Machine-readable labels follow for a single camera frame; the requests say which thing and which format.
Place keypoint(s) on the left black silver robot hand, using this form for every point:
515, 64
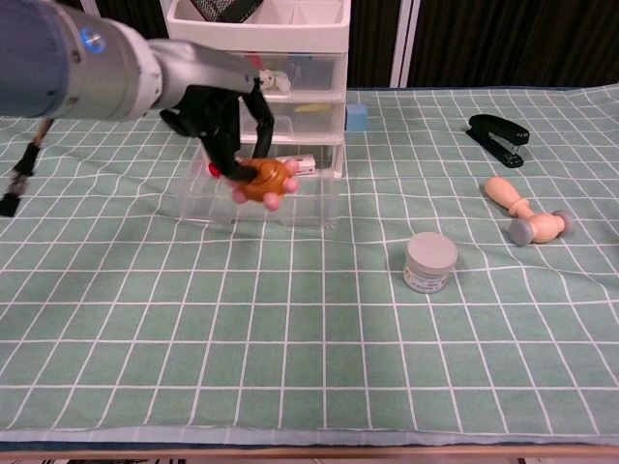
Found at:
203, 67

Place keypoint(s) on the orange turtle toy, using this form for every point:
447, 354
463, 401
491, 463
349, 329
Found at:
268, 181

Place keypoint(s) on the clear plastic drawer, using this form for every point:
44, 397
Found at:
314, 203
309, 123
319, 72

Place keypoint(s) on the left blue robot arm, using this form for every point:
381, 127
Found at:
63, 63

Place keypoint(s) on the white plastic drawer cabinet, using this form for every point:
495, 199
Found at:
300, 34

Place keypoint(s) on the small soccer ball toy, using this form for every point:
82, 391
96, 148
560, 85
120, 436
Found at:
265, 77

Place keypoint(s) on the black mesh pen cup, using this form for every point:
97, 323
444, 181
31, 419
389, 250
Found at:
227, 9

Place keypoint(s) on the white round toy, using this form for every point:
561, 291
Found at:
282, 81

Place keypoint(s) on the blue toy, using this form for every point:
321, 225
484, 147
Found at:
301, 59

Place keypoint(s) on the red ball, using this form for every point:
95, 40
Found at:
213, 170

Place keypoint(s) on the yellow toy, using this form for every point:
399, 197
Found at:
309, 107

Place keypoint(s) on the white red small box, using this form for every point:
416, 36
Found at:
304, 166

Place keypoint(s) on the blue foam cube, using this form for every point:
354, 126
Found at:
356, 117

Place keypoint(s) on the green checked tablecloth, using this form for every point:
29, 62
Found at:
309, 338

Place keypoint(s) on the grey lidded jar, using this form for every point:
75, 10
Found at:
430, 261

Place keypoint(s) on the black stapler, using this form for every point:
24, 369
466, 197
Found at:
498, 133

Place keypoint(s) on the wooden toy hammer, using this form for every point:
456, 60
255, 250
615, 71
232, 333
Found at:
503, 193

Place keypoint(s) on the aluminium frame post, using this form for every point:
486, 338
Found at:
403, 43
92, 9

